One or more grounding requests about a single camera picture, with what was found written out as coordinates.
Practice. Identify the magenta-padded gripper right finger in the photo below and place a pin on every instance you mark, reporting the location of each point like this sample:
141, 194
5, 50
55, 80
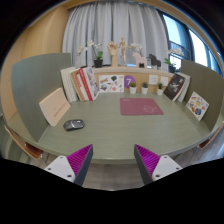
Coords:
156, 166

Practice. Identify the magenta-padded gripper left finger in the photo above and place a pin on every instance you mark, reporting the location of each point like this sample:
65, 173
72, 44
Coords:
68, 166

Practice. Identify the dark grey computer mouse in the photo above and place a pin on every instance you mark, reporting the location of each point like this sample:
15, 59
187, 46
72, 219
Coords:
74, 125

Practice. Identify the maroon mouse pad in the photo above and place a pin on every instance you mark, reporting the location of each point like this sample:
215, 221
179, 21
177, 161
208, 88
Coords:
140, 106

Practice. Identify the wooden chair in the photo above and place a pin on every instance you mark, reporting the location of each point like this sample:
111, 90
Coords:
208, 141
31, 150

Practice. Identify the beige book with red lettering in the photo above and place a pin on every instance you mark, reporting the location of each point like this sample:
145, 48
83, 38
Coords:
55, 107

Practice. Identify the white book with colourful drawings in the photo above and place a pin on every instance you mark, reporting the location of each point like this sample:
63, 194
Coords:
197, 106

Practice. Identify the small plant in white pot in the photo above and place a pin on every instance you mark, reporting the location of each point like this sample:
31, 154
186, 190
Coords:
144, 90
133, 90
160, 91

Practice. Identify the black cover book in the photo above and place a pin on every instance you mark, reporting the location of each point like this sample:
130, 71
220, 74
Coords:
174, 87

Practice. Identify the thick white book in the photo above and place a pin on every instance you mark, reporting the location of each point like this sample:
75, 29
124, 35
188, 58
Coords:
66, 85

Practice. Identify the red spine book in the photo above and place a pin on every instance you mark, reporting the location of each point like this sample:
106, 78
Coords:
85, 85

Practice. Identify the white book behind black book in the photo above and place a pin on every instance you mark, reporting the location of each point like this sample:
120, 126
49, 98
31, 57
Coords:
185, 88

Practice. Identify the purple round sign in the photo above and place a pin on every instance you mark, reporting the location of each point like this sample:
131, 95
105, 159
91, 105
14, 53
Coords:
129, 80

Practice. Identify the green desk partition panel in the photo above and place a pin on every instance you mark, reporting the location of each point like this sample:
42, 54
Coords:
33, 80
205, 80

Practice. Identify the white card with stickers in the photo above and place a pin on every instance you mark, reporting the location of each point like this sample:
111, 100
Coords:
111, 83

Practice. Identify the wooden desk shelf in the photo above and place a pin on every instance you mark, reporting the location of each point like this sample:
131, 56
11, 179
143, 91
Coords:
143, 70

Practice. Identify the white orchid in dark pot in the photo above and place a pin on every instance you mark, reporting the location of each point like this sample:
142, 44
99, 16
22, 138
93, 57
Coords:
171, 68

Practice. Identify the black wooden horse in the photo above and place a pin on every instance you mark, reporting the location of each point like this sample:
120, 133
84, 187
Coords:
154, 60

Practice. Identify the pale pink wooden horse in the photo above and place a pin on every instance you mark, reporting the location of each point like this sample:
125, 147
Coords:
140, 60

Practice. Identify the white orchid in black pot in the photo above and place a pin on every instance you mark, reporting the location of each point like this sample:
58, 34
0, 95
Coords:
98, 62

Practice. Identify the white orchid behind horse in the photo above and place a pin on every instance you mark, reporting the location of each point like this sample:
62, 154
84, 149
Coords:
136, 46

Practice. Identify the wooden artist mannequin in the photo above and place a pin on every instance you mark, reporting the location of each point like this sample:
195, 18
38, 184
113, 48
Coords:
123, 48

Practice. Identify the dark framed window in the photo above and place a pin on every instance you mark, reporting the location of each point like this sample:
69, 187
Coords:
180, 36

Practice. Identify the grey curtain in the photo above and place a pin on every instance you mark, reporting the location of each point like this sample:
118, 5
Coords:
100, 23

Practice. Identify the white wall socket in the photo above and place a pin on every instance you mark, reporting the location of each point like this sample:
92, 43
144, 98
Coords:
164, 81
153, 79

